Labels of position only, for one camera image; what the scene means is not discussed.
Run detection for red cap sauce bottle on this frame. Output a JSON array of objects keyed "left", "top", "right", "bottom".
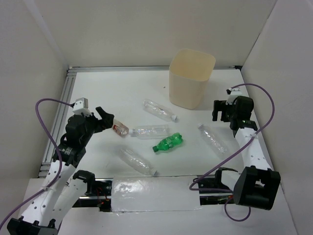
[{"left": 112, "top": 119, "right": 129, "bottom": 137}]

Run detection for clear bottle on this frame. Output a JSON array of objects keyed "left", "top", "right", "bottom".
[
  {"left": 129, "top": 125, "right": 170, "bottom": 140},
  {"left": 119, "top": 148, "right": 157, "bottom": 177},
  {"left": 142, "top": 99, "right": 178, "bottom": 122},
  {"left": 198, "top": 124, "right": 228, "bottom": 159}
]

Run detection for clear bottle front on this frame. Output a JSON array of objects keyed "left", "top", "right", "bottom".
[{"left": 119, "top": 148, "right": 157, "bottom": 177}]

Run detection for green plastic bottle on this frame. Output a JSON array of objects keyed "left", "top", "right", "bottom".
[{"left": 152, "top": 133, "right": 183, "bottom": 153}]

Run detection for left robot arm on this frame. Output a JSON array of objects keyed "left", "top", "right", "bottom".
[{"left": 7, "top": 107, "right": 114, "bottom": 235}]

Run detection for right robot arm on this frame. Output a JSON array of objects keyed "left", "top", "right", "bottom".
[{"left": 199, "top": 96, "right": 281, "bottom": 211}]

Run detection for beige plastic bin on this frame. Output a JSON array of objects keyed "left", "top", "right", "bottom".
[{"left": 169, "top": 49, "right": 216, "bottom": 109}]

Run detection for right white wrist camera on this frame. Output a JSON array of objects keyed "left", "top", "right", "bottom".
[{"left": 225, "top": 88, "right": 242, "bottom": 105}]

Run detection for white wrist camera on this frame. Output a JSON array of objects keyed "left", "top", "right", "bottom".
[
  {"left": 225, "top": 88, "right": 242, "bottom": 105},
  {"left": 73, "top": 97, "right": 91, "bottom": 117}
]

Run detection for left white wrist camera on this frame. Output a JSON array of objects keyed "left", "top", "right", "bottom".
[{"left": 73, "top": 97, "right": 91, "bottom": 117}]

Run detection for left aluminium rail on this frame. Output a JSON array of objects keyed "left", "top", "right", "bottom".
[{"left": 38, "top": 68, "right": 77, "bottom": 178}]

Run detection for aluminium rail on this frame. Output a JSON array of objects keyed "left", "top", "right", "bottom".
[
  {"left": 67, "top": 65, "right": 242, "bottom": 73},
  {"left": 38, "top": 68, "right": 77, "bottom": 178}
]

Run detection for back aluminium rail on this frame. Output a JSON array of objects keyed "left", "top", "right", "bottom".
[{"left": 67, "top": 65, "right": 242, "bottom": 73}]

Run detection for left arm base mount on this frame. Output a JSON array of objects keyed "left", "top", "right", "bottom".
[{"left": 72, "top": 178, "right": 113, "bottom": 212}]

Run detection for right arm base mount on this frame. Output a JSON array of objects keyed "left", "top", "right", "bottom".
[{"left": 198, "top": 175, "right": 232, "bottom": 206}]

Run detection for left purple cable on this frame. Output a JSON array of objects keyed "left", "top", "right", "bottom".
[{"left": 0, "top": 98, "right": 74, "bottom": 227}]

